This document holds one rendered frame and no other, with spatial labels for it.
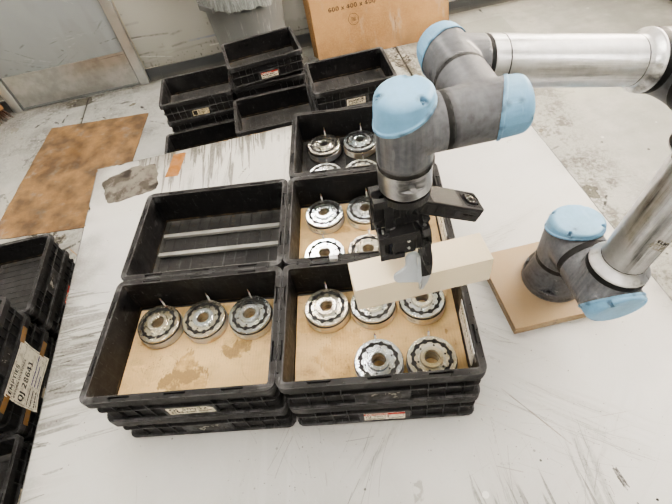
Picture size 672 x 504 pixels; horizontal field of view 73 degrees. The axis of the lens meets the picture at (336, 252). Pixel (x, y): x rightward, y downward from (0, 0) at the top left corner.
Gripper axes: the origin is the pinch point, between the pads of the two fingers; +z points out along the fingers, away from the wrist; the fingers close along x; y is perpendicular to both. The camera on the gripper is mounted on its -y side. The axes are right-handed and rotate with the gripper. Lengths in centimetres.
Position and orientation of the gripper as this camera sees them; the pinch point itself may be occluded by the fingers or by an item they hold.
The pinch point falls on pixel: (418, 267)
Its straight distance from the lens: 81.4
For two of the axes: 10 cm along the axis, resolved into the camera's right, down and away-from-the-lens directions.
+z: 1.3, 6.2, 7.7
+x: 1.8, 7.5, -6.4
